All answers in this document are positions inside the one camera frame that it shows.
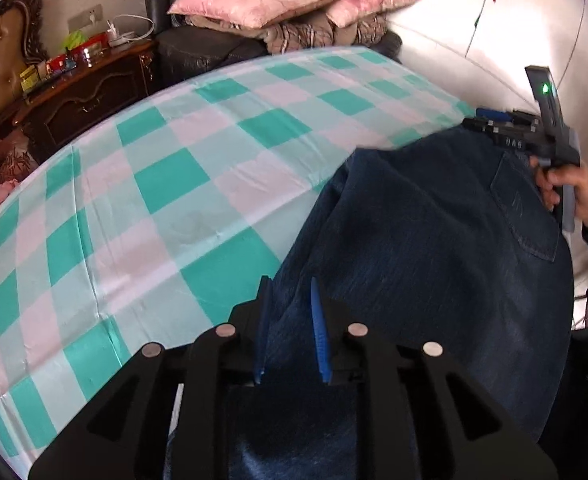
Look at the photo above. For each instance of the black leather armchair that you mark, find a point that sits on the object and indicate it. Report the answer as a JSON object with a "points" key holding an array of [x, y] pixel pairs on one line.
{"points": [[199, 52]]}

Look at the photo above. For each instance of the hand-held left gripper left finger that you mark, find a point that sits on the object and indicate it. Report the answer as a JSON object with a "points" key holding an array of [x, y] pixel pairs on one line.
{"points": [[260, 355]]}

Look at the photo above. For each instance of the yellow box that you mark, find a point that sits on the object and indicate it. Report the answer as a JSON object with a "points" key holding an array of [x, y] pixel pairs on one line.
{"points": [[29, 79]]}

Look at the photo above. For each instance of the person's right hand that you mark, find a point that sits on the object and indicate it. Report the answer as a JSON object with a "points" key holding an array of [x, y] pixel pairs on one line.
{"points": [[586, 195]]}

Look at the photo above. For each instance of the green plastic bag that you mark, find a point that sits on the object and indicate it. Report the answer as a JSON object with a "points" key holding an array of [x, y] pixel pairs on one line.
{"points": [[75, 40]]}

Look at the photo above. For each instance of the blue denim pants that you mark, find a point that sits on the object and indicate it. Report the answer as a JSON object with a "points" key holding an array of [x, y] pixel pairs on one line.
{"points": [[423, 240]]}

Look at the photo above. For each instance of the small pink pillow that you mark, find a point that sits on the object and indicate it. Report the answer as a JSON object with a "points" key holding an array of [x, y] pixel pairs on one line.
{"points": [[373, 2]]}

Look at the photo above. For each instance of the dark wooden nightstand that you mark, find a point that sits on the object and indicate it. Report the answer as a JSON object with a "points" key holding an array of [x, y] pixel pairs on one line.
{"points": [[89, 95]]}

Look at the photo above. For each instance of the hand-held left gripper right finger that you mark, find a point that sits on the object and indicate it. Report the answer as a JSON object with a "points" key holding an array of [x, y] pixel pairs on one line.
{"points": [[321, 350]]}

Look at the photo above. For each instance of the brown plaid blanket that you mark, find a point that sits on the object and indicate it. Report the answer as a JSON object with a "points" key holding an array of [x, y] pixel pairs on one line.
{"points": [[299, 35]]}

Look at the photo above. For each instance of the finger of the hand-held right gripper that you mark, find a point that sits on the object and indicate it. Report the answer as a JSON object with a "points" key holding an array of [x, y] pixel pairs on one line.
{"points": [[493, 112], [483, 126]]}

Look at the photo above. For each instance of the red tin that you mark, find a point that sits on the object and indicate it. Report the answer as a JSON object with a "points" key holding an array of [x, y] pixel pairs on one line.
{"points": [[91, 47]]}

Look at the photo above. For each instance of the wall socket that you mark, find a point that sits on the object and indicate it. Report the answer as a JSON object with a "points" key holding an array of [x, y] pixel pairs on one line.
{"points": [[85, 16]]}

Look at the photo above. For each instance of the green white checkered sheet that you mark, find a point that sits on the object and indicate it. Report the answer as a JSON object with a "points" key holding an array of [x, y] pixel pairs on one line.
{"points": [[174, 185]]}

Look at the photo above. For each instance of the white power strip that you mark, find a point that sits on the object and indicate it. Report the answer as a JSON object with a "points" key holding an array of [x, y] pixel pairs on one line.
{"points": [[121, 38]]}

